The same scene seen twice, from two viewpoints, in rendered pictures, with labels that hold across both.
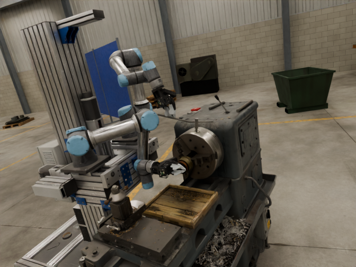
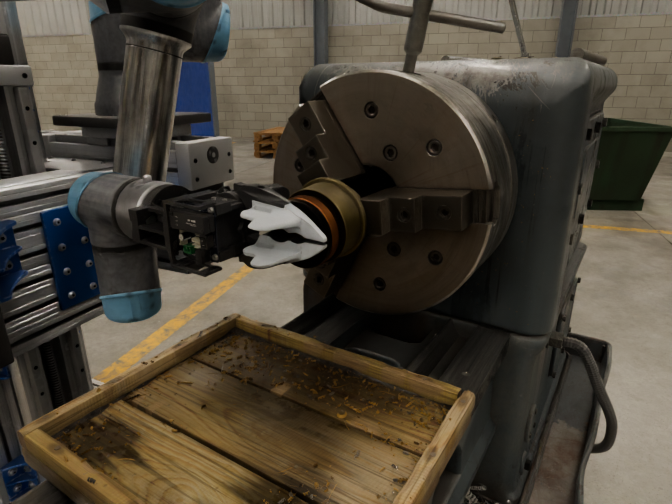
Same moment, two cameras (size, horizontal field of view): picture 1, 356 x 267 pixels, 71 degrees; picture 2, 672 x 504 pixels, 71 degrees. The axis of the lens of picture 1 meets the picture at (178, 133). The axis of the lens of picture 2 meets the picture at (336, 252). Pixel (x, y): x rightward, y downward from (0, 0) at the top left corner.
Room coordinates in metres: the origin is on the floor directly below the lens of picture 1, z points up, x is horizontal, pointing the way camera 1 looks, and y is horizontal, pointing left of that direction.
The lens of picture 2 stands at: (0.87, 0.01, 1.22)
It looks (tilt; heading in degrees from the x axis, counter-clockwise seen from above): 20 degrees down; 356
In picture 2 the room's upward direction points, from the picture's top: straight up
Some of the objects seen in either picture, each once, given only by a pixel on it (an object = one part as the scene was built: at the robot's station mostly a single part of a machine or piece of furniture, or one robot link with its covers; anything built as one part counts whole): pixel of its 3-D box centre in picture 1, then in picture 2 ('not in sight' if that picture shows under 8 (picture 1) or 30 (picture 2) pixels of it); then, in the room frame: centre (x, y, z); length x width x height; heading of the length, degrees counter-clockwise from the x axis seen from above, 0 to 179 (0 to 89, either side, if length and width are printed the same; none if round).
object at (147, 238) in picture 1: (135, 231); not in sight; (1.01, 0.28, 0.95); 0.43 x 0.17 x 0.05; 54
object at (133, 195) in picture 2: (152, 166); (155, 210); (1.43, 0.19, 1.08); 0.08 x 0.05 x 0.08; 143
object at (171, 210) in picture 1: (179, 203); (260, 425); (1.28, 0.07, 0.89); 0.36 x 0.30 x 0.04; 54
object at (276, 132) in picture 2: (162, 98); (286, 141); (9.83, 0.36, 0.22); 1.25 x 0.86 x 0.44; 163
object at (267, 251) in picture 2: (177, 172); (277, 254); (1.31, 0.04, 1.06); 0.09 x 0.06 x 0.03; 53
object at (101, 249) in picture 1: (133, 248); not in sight; (0.97, 0.30, 0.90); 0.47 x 0.30 x 0.06; 54
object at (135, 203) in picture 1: (127, 216); not in sight; (1.07, 0.32, 0.99); 0.20 x 0.10 x 0.05; 144
